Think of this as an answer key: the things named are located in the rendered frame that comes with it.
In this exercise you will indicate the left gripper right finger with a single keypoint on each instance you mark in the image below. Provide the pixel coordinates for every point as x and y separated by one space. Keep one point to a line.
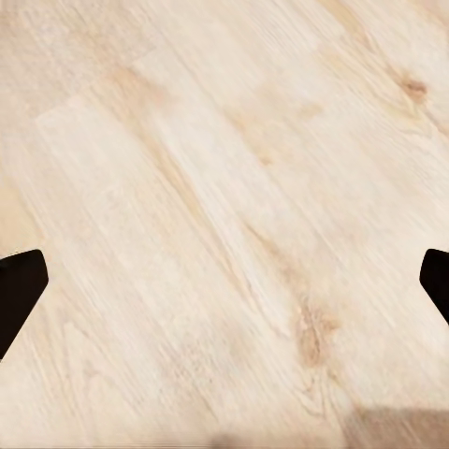
434 276

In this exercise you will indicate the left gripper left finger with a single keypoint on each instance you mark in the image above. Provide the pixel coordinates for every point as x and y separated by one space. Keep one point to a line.
23 279

